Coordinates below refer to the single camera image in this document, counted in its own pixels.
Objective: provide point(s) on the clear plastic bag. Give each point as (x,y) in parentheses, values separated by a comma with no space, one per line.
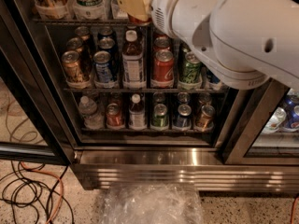
(152,204)

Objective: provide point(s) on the blue can right fridge section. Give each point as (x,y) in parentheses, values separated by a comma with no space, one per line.
(291,123)

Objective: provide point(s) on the brown tea bottle middle shelf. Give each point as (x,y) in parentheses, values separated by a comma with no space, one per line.
(132,58)

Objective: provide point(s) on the gold can front middle shelf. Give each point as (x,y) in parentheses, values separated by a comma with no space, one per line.
(72,67)

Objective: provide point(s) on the green can bottom shelf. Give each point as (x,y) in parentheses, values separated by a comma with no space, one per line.
(160,116)

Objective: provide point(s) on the water bottle bottom shelf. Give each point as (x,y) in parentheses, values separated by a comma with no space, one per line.
(89,110)

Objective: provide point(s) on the slim redbull can middle shelf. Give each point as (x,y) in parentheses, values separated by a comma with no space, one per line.
(211,78)

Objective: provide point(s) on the blue pepsi can middle shelf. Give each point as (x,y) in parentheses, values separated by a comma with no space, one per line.
(105,69)

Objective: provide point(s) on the red can bottom shelf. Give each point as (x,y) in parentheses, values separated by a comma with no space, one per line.
(114,115)

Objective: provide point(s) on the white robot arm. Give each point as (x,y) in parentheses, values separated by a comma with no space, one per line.
(242,42)

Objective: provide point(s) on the gold can shelf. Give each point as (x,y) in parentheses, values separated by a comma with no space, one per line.
(72,67)
(205,116)

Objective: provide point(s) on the brown tea bottle bottom shelf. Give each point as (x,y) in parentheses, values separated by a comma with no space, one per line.
(137,113)

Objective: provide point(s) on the red coke can middle shelf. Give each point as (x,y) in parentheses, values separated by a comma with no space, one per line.
(163,65)

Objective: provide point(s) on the green can middle shelf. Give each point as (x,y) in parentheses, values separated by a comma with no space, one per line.
(190,69)

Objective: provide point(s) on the brown tea bottle shelf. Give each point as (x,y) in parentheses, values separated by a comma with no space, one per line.
(137,113)
(132,58)

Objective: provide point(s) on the gold can bottom shelf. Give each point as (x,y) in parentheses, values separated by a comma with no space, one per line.
(205,116)

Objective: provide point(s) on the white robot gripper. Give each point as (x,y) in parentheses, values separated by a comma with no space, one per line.
(161,7)

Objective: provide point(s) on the blue can bottom shelf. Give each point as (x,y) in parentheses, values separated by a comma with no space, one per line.
(183,116)

